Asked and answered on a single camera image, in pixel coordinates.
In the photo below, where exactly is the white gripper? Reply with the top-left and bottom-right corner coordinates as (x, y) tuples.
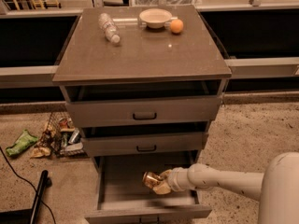
(152, 167), (189, 195)

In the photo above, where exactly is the orange gold can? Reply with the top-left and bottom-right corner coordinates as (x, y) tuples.
(142, 172), (164, 189)

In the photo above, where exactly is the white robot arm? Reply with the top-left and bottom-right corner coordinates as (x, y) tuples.
(153, 152), (299, 224)

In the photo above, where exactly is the middle grey drawer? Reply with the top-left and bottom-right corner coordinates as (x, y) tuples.
(81, 132), (208, 157)

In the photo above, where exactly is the grey drawer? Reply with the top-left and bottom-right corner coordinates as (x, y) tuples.
(86, 151), (211, 224)
(81, 132), (208, 157)
(66, 96), (221, 128)

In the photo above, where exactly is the bottom grey drawer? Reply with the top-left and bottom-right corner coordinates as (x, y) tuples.
(86, 151), (211, 224)

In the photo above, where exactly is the top grey drawer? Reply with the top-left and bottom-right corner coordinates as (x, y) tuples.
(66, 96), (221, 128)

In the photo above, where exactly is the grey drawer cabinet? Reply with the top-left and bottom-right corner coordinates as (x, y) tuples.
(51, 5), (233, 224)

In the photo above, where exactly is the crumpled tan wrapper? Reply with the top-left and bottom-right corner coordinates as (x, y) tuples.
(31, 147), (51, 158)

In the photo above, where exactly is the green snack bag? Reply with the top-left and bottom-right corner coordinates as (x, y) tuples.
(6, 130), (38, 157)

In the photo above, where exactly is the orange fruit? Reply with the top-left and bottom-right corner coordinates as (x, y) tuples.
(170, 20), (184, 34)

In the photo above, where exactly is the white bowl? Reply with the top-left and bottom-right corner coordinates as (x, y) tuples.
(139, 8), (172, 29)

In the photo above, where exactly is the clear plastic water bottle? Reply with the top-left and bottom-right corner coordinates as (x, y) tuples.
(98, 13), (121, 45)

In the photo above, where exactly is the grey metal railing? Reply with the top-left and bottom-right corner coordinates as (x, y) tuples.
(0, 57), (299, 89)

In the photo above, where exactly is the wire basket with snacks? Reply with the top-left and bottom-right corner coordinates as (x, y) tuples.
(42, 112), (85, 157)

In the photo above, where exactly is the black cable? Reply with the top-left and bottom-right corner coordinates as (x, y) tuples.
(0, 145), (58, 224)

